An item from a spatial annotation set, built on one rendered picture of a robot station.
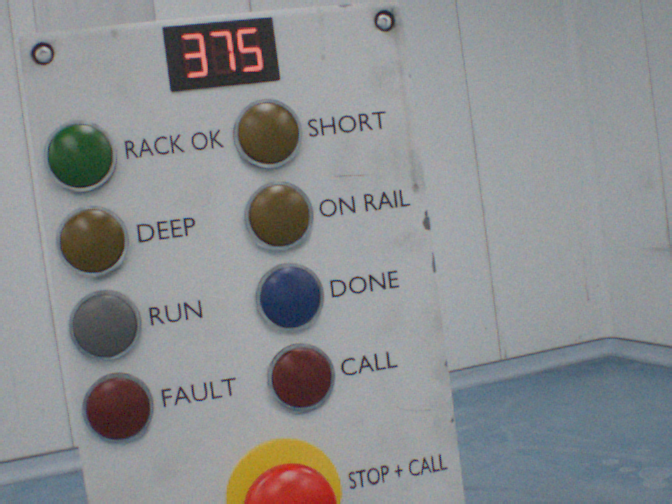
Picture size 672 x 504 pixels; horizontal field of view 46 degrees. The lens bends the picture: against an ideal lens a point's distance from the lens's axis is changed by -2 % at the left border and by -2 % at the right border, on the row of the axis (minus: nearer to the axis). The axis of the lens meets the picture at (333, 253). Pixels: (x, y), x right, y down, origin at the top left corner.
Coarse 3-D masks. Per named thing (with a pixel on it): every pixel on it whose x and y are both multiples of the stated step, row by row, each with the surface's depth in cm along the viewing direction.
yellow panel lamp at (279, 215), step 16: (272, 192) 34; (288, 192) 34; (256, 208) 34; (272, 208) 34; (288, 208) 34; (304, 208) 35; (256, 224) 34; (272, 224) 34; (288, 224) 34; (304, 224) 35; (272, 240) 34; (288, 240) 35
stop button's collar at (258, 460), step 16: (256, 448) 35; (272, 448) 35; (288, 448) 35; (304, 448) 35; (240, 464) 35; (256, 464) 35; (272, 464) 35; (320, 464) 35; (432, 464) 37; (240, 480) 35; (336, 480) 36; (352, 480) 36; (368, 480) 36; (384, 480) 36; (240, 496) 35; (336, 496) 36
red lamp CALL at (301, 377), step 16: (288, 352) 35; (304, 352) 35; (288, 368) 35; (304, 368) 35; (320, 368) 35; (272, 384) 35; (288, 384) 35; (304, 384) 35; (320, 384) 35; (288, 400) 35; (304, 400) 35
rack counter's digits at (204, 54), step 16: (192, 32) 34; (208, 32) 34; (224, 32) 34; (240, 32) 34; (256, 32) 34; (192, 48) 34; (208, 48) 34; (224, 48) 34; (240, 48) 34; (256, 48) 34; (192, 64) 34; (208, 64) 34; (224, 64) 34; (240, 64) 34; (256, 64) 34
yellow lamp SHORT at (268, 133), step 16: (256, 112) 34; (272, 112) 34; (288, 112) 34; (240, 128) 34; (256, 128) 34; (272, 128) 34; (288, 128) 34; (240, 144) 34; (256, 144) 34; (272, 144) 34; (288, 144) 34; (256, 160) 34; (272, 160) 34
